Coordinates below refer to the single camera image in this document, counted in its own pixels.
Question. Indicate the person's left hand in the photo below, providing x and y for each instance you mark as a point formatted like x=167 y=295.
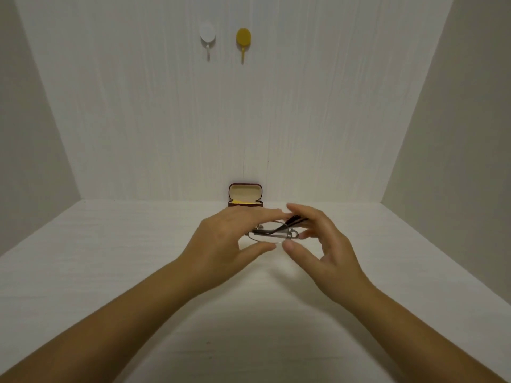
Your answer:
x=217 y=247

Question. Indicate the person's right hand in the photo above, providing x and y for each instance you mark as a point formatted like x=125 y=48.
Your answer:
x=339 y=259

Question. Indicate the yellow wall hook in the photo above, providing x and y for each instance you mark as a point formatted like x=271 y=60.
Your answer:
x=243 y=39

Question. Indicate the person's right middle finger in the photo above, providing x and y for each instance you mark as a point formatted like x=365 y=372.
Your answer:
x=309 y=234

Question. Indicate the dark red eyeglasses case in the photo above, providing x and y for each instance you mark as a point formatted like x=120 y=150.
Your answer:
x=245 y=194

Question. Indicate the person's right thumb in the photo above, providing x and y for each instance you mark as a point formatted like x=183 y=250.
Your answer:
x=301 y=255

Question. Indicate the thin metal frame eyeglasses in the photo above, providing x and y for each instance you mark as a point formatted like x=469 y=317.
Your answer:
x=275 y=230

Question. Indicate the yellow cleaning cloth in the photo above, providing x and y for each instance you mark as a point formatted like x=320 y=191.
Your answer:
x=244 y=202

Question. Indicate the person's left forearm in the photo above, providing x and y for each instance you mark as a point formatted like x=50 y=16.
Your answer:
x=107 y=327

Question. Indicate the person's right forearm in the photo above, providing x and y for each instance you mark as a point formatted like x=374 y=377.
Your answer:
x=415 y=339

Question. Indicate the person's left thumb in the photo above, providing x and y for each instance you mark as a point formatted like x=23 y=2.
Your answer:
x=257 y=251

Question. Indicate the white wall hook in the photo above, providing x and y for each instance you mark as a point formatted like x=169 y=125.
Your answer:
x=207 y=35

